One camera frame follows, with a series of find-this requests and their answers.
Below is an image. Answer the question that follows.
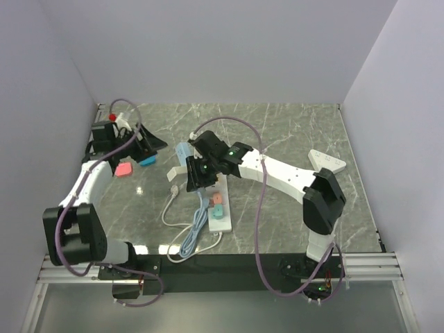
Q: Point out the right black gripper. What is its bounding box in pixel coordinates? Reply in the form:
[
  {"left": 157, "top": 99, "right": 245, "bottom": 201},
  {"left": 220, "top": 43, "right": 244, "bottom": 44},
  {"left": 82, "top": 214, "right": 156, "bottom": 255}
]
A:
[{"left": 186, "top": 154, "right": 221, "bottom": 192}]

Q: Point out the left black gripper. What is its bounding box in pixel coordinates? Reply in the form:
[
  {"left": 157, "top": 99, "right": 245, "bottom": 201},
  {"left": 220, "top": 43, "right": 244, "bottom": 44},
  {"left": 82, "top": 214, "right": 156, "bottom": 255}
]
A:
[{"left": 111, "top": 122, "right": 167, "bottom": 163}]

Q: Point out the dark blue plug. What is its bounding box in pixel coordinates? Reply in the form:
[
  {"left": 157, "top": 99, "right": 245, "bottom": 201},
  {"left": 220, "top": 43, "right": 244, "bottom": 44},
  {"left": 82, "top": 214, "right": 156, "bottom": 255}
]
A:
[{"left": 139, "top": 155, "right": 156, "bottom": 167}]

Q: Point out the white adapter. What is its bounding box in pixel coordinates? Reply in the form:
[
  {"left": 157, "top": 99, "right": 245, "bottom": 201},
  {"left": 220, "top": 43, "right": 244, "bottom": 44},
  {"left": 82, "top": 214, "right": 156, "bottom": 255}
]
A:
[{"left": 166, "top": 166, "right": 187, "bottom": 182}]

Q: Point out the pink square plug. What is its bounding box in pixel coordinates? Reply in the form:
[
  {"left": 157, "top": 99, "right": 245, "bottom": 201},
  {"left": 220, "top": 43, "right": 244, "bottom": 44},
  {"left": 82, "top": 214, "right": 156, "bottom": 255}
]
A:
[{"left": 114, "top": 162, "right": 133, "bottom": 178}]

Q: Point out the blue power cable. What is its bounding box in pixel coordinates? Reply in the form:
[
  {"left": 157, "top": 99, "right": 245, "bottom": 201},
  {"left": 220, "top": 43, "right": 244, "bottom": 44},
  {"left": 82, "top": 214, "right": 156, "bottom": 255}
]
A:
[{"left": 178, "top": 190, "right": 210, "bottom": 258}]

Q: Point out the white power strip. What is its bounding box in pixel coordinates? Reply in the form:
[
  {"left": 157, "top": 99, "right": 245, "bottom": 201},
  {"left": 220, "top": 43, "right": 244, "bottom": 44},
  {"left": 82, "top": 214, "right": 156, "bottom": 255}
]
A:
[{"left": 205, "top": 173, "right": 232, "bottom": 234}]

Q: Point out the white triangular socket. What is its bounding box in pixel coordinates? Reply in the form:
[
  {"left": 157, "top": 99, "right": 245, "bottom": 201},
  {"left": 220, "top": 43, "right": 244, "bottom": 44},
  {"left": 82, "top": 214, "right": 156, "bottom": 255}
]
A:
[{"left": 308, "top": 149, "right": 347, "bottom": 174}]

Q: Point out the blue power strip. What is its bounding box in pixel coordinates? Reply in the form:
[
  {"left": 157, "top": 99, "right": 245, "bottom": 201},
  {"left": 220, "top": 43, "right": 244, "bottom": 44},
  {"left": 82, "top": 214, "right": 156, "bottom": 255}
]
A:
[{"left": 175, "top": 142, "right": 193, "bottom": 167}]

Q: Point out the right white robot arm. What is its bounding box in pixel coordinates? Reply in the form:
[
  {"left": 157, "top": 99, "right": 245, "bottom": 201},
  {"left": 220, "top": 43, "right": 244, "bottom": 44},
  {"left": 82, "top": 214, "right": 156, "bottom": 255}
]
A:
[{"left": 187, "top": 130, "right": 346, "bottom": 277}]

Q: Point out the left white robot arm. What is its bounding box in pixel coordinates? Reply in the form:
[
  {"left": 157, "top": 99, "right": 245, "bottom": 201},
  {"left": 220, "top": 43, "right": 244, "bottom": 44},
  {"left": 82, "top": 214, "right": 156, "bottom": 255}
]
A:
[{"left": 42, "top": 121, "right": 168, "bottom": 279}]

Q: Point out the coral plug on strip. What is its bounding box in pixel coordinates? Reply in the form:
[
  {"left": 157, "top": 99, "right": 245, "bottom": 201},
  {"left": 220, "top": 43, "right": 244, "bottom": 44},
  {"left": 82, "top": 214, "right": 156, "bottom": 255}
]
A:
[{"left": 211, "top": 192, "right": 223, "bottom": 205}]

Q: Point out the teal plug on strip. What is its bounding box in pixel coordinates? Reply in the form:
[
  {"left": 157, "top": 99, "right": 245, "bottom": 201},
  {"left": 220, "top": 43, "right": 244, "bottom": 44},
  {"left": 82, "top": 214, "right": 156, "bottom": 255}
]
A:
[{"left": 210, "top": 205, "right": 224, "bottom": 220}]

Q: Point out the black base bar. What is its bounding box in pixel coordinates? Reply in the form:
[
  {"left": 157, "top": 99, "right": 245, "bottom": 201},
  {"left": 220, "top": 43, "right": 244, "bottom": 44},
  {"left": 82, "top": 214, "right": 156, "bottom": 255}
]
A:
[{"left": 96, "top": 253, "right": 348, "bottom": 299}]

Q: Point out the white power cable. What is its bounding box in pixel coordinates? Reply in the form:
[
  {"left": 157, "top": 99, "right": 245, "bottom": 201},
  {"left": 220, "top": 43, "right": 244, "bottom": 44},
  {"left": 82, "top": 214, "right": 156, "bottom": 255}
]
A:
[{"left": 161, "top": 185, "right": 223, "bottom": 264}]

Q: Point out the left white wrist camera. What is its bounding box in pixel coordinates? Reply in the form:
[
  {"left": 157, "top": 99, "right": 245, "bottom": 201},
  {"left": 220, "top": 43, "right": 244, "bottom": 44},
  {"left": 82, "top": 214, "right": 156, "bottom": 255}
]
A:
[{"left": 108, "top": 111, "right": 133, "bottom": 131}]

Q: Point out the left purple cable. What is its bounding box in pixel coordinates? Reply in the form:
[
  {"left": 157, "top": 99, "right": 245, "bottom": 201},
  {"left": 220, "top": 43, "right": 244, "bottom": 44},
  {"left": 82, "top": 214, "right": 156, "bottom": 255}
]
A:
[{"left": 55, "top": 99, "right": 164, "bottom": 309}]

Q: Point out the purple cable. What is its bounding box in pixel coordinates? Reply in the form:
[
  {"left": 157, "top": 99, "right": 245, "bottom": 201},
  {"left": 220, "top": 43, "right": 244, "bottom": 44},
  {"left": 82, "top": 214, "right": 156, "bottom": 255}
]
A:
[
  {"left": 55, "top": 99, "right": 164, "bottom": 309},
  {"left": 192, "top": 116, "right": 348, "bottom": 306}
]

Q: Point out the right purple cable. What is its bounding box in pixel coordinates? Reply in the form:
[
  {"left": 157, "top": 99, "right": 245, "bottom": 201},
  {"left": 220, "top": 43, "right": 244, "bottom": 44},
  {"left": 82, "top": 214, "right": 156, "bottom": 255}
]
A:
[{"left": 192, "top": 116, "right": 348, "bottom": 306}]

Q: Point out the aluminium frame rail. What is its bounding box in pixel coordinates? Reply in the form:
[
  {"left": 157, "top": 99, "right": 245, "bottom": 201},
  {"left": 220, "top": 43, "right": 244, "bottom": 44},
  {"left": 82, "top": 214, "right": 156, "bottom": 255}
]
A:
[{"left": 37, "top": 255, "right": 105, "bottom": 284}]

